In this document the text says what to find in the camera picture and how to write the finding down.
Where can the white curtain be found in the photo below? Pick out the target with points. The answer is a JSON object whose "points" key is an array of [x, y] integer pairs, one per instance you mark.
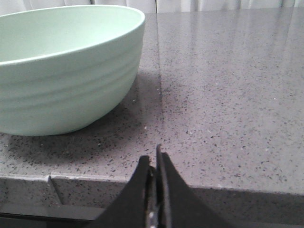
{"points": [[152, 6]]}

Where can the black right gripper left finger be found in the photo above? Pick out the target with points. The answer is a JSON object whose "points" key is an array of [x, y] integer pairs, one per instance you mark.
{"points": [[132, 207]]}

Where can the green ribbed bowl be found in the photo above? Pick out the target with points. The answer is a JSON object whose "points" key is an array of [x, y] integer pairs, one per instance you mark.
{"points": [[63, 68]]}

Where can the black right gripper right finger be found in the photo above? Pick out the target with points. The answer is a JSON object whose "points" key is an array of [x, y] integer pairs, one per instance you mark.
{"points": [[178, 206]]}

